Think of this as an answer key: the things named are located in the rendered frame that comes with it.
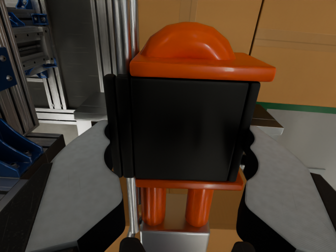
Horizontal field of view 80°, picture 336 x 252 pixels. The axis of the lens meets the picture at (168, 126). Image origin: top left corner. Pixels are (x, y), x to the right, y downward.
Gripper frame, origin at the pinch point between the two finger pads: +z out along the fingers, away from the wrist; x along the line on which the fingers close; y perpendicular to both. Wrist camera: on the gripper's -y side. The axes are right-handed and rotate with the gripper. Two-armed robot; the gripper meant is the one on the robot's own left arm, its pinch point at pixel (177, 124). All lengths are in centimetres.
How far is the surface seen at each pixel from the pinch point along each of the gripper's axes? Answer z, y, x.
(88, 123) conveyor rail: 50, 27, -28
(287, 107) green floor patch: 109, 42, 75
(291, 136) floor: 109, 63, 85
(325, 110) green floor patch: 109, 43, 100
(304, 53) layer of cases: 55, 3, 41
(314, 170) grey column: 107, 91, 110
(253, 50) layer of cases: 55, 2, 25
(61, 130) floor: 109, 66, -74
